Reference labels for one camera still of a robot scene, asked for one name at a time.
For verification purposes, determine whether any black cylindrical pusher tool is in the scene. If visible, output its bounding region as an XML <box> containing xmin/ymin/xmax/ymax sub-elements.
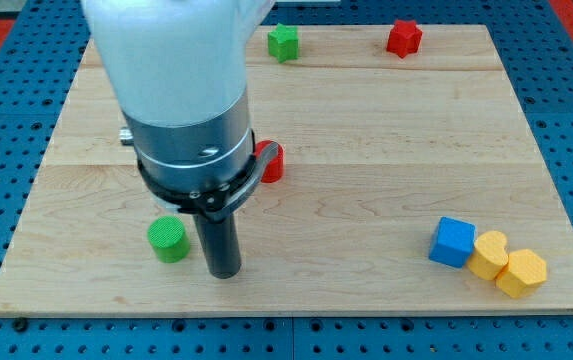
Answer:
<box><xmin>193</xmin><ymin>215</ymin><xmax>242</xmax><ymax>279</ymax></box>

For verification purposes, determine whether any wooden board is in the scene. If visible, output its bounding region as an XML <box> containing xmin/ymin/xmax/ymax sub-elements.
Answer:
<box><xmin>0</xmin><ymin>25</ymin><xmax>573</xmax><ymax>318</ymax></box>

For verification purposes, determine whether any green star block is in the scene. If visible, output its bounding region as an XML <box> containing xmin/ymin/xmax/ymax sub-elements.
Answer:
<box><xmin>267</xmin><ymin>23</ymin><xmax>299</xmax><ymax>63</ymax></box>

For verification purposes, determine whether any red cylinder block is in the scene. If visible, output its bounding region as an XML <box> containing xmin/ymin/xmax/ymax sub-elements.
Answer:
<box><xmin>254</xmin><ymin>140</ymin><xmax>284</xmax><ymax>183</ymax></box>

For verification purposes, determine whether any yellow heart block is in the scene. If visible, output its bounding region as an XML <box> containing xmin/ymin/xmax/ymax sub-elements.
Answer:
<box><xmin>466</xmin><ymin>230</ymin><xmax>508</xmax><ymax>281</ymax></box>

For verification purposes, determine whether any black clamp ring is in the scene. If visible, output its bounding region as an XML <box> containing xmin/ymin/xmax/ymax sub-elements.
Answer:
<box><xmin>136</xmin><ymin>129</ymin><xmax>281</xmax><ymax>223</ymax></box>

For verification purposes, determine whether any red star block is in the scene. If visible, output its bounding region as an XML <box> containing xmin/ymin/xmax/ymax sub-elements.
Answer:
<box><xmin>386</xmin><ymin>19</ymin><xmax>423</xmax><ymax>58</ymax></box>

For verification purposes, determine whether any blue cube block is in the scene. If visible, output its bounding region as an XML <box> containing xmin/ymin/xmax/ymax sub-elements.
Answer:
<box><xmin>428</xmin><ymin>217</ymin><xmax>476</xmax><ymax>268</ymax></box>

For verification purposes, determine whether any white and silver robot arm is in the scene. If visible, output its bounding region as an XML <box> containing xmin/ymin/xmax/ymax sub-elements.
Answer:
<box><xmin>81</xmin><ymin>0</ymin><xmax>274</xmax><ymax>208</ymax></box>

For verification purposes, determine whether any yellow hexagon block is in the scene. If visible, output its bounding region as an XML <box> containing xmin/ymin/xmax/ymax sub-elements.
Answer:
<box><xmin>495</xmin><ymin>249</ymin><xmax>548</xmax><ymax>299</ymax></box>

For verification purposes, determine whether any green cylinder block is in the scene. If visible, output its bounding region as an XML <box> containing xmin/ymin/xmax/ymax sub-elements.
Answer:
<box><xmin>147</xmin><ymin>216</ymin><xmax>190</xmax><ymax>263</ymax></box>

